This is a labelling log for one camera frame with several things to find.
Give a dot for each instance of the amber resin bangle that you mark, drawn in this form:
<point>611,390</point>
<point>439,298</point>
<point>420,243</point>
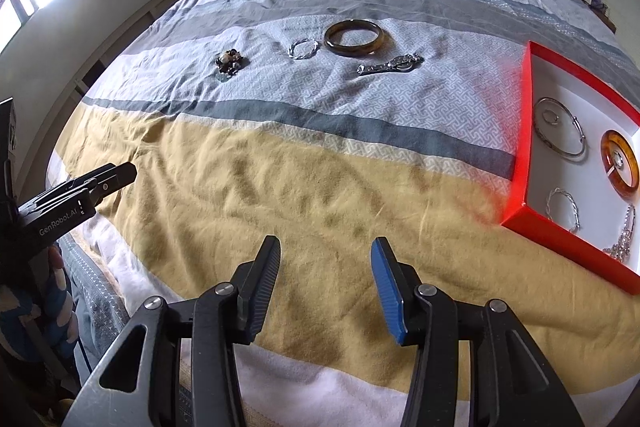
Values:
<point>607,167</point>

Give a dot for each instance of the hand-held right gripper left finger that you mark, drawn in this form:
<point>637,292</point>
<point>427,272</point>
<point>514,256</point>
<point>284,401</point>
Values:
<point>260,289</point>

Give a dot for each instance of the silver wristwatch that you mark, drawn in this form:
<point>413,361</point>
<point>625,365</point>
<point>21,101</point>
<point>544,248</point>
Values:
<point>400,63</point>

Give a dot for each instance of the thin gold bangle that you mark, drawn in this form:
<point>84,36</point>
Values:
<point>540,134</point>

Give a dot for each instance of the red cardboard box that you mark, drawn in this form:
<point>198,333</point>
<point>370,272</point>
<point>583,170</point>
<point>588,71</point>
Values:
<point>522,132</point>

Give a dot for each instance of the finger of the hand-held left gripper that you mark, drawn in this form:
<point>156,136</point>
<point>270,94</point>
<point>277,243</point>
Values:
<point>107,179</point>

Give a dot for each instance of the person's blue patterned clothing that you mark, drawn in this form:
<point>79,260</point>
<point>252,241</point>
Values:
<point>45,312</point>

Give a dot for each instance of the dark brown bangle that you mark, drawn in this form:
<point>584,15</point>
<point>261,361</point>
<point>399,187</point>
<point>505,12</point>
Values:
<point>332,47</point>

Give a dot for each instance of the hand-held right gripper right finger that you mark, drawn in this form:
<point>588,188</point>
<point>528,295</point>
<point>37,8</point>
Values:
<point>390,294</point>

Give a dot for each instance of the striped duvet cover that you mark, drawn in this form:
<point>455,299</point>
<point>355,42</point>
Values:
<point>280,157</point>

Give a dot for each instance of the wooden nightstand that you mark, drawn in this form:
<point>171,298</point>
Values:
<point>602,14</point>

